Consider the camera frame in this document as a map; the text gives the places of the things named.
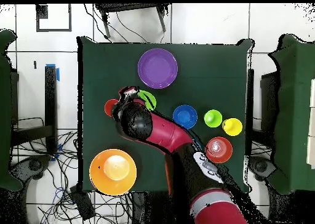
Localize red plastic cup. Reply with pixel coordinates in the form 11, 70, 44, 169
103, 98, 119, 118

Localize dark green tablecloth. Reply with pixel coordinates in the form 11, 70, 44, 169
76, 36, 254, 194

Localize black power strip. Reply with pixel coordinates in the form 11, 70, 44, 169
70, 185, 96, 221

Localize yellow plastic cup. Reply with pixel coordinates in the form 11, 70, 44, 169
221, 117, 244, 137

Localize black square floor frame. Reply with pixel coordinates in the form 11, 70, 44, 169
36, 4, 73, 33

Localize black chair base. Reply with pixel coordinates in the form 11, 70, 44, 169
248, 156, 277, 182
9, 154, 52, 183

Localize blue tape strip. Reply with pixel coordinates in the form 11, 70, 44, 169
46, 63, 60, 82

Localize tangle of floor cables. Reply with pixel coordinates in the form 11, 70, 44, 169
10, 116, 134, 224

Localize orange-red plastic bowl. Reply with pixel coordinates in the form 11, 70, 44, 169
204, 136, 234, 164

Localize black table frame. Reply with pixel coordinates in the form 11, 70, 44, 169
246, 68, 255, 156
10, 65, 58, 154

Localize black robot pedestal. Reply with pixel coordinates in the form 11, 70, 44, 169
131, 191, 190, 224

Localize green cloth side table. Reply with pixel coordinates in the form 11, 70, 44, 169
0, 29, 24, 191
269, 34, 315, 195

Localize green plastic cup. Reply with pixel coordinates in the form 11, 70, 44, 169
203, 109, 223, 129

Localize black metal stool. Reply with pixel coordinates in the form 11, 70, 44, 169
94, 3, 170, 40

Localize dark blue plastic bowl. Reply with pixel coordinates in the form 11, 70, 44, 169
172, 104, 198, 130

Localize white boxes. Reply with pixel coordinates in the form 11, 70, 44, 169
306, 78, 315, 169

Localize green plastic bowl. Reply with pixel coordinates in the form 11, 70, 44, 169
137, 89, 158, 111

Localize purple plastic bowl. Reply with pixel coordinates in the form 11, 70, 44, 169
137, 48, 178, 90

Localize large yellow plastic bowl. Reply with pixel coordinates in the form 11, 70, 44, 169
89, 148, 138, 197

